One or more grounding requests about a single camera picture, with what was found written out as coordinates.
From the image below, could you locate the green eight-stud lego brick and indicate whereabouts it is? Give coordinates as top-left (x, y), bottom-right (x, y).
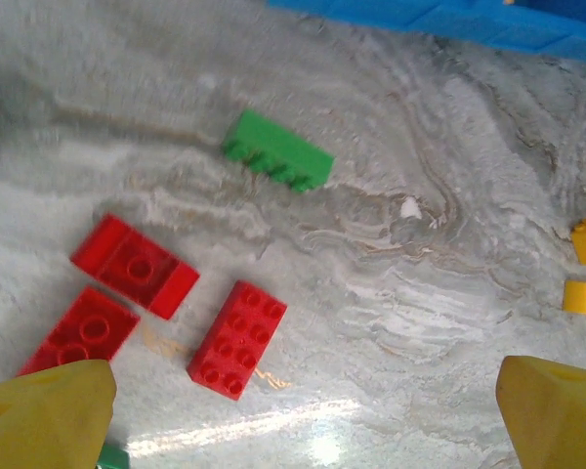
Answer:
top-left (222, 109), bottom-right (336, 194)

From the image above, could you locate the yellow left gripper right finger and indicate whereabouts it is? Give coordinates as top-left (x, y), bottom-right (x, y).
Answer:
top-left (496, 355), bottom-right (586, 469)

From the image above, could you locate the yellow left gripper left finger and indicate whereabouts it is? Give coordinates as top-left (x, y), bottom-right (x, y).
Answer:
top-left (0, 359), bottom-right (117, 469)

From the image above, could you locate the blue plastic bin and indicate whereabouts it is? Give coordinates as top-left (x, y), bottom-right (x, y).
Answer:
top-left (404, 0), bottom-right (586, 65)

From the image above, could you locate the red eight-stud lego brick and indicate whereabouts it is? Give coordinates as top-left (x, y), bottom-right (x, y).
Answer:
top-left (186, 279), bottom-right (289, 402)

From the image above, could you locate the red curved lego brick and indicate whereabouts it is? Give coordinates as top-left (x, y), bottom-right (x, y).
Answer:
top-left (69, 213), bottom-right (201, 322)

